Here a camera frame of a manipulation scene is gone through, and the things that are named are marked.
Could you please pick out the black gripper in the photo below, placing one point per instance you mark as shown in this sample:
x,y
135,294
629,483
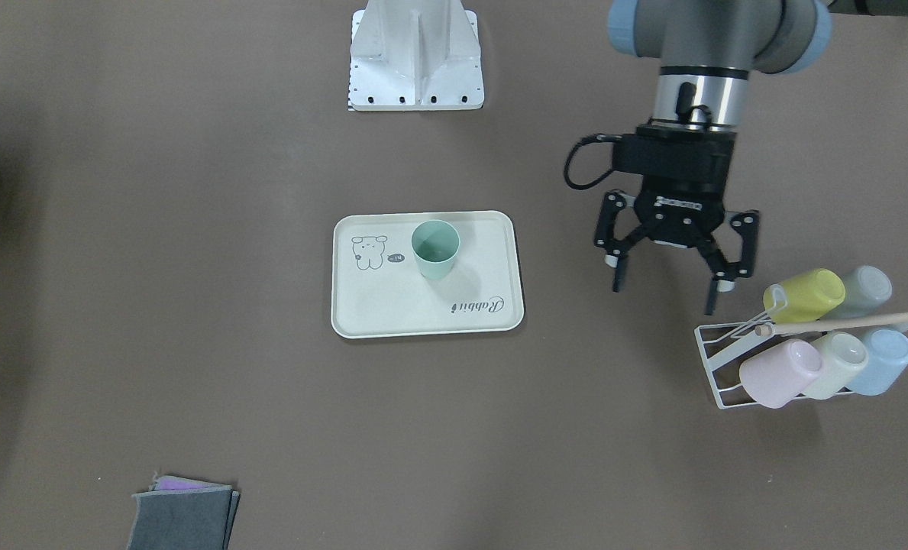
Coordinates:
x,y
679,219

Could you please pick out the green plastic cup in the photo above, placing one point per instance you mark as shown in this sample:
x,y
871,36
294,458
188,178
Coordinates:
x,y
435,244

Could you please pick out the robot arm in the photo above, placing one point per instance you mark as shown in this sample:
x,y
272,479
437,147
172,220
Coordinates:
x,y
707,51

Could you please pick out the yellow plastic cup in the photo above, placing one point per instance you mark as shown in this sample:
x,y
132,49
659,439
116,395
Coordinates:
x,y
805,297

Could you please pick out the pink plastic cup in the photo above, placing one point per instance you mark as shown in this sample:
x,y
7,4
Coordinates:
x,y
777,375

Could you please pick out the grey plastic cup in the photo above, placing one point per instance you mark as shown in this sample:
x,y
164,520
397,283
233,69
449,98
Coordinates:
x,y
867,288

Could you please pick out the cream plastic cup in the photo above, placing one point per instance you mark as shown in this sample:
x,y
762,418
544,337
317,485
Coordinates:
x,y
843,357

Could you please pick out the blue plastic cup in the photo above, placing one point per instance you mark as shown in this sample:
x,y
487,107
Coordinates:
x,y
887,350

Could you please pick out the white rabbit tray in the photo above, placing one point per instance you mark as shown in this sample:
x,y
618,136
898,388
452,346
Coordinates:
x,y
378,291

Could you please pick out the folded grey cloth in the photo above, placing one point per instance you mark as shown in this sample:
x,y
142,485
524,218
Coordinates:
x,y
182,513

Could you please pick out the white wire cup rack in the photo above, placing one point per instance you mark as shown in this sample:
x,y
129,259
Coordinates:
x,y
723,347

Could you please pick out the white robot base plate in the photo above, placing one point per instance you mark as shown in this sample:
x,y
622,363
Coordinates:
x,y
410,56

